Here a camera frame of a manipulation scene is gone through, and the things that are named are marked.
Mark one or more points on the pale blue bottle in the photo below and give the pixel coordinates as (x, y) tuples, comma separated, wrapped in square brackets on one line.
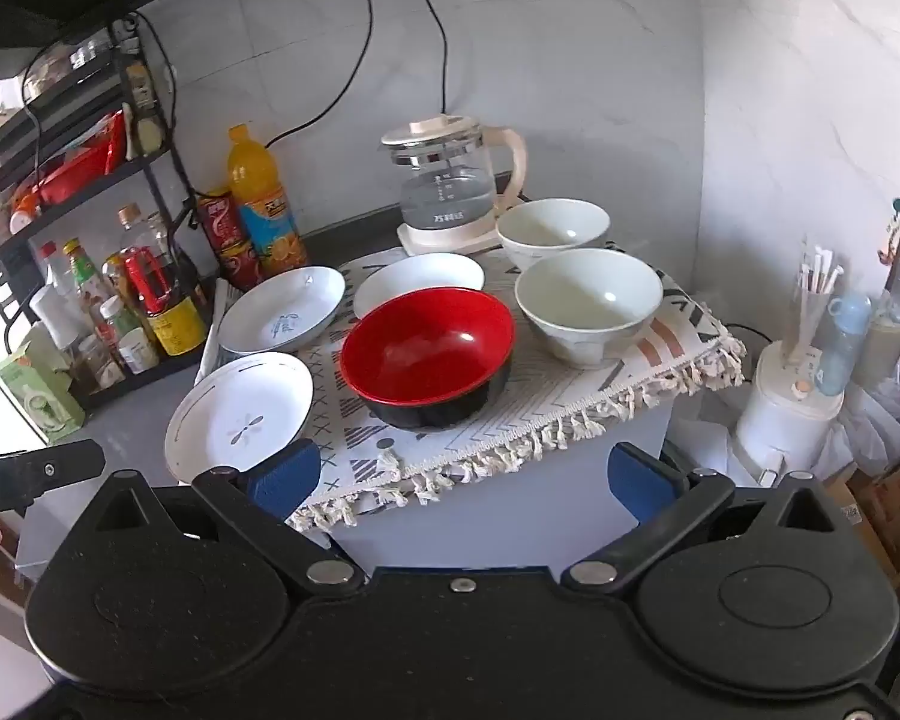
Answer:
[(844, 345)]

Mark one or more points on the white plate blue script print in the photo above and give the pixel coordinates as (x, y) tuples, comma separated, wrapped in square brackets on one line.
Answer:
[(281, 311)]

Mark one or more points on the cardboard box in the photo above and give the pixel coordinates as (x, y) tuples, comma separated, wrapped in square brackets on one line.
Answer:
[(881, 510)]

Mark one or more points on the green and white box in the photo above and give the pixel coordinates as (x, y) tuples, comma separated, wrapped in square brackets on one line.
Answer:
[(41, 390)]

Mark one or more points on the cream kettle base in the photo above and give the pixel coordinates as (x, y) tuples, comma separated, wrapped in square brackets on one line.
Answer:
[(420, 240)]

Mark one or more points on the orange juice bottle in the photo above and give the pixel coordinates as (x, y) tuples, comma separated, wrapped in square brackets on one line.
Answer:
[(262, 210)]

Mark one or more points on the red and black bowl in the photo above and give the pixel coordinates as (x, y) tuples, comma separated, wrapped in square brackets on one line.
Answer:
[(427, 345)]

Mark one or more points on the small jar white lid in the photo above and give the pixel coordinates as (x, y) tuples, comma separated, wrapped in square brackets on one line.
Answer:
[(131, 341)]

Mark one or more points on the black metal shelf rack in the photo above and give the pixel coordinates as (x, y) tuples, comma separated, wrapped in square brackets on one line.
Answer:
[(154, 157)]

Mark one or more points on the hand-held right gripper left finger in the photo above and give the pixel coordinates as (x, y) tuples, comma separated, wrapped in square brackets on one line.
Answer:
[(285, 476)]

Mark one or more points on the red snack packet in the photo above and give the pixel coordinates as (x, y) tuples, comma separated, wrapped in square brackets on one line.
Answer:
[(82, 165)]

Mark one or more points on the patterned fringed tablecloth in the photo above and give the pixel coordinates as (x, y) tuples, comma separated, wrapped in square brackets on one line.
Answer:
[(540, 405)]

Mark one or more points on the sauce bottle green label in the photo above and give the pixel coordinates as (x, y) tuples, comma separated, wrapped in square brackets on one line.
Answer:
[(86, 277)]

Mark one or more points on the plain white plate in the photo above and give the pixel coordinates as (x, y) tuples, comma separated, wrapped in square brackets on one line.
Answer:
[(412, 277)]

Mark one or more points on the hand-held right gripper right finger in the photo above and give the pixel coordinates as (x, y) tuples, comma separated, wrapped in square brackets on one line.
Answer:
[(641, 484)]

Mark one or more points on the small white bowl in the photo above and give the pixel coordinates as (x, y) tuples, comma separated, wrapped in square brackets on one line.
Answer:
[(551, 225)]

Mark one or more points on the glass electric kettle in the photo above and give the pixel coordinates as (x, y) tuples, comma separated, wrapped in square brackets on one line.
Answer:
[(446, 180)]

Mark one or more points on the red drink bottle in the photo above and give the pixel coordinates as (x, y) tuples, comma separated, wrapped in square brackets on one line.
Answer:
[(225, 232)]

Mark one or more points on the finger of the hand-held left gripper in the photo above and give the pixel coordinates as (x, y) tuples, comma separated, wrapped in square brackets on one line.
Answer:
[(60, 465)]

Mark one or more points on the large white bowl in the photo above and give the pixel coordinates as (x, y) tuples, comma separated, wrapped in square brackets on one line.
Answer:
[(589, 300)]

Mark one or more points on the cup of white straws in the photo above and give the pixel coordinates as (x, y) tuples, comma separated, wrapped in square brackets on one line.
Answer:
[(814, 300)]

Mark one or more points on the cooking oil bottle yellow label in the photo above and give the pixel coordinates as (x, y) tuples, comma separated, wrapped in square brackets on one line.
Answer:
[(161, 292)]

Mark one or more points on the white round appliance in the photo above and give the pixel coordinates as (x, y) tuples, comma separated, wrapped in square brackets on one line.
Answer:
[(784, 412)]

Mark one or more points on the brown spice jar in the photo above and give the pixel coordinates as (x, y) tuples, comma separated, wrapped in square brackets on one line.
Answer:
[(99, 367)]

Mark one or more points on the clear glass bowl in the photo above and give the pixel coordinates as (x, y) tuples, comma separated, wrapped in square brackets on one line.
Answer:
[(240, 412)]

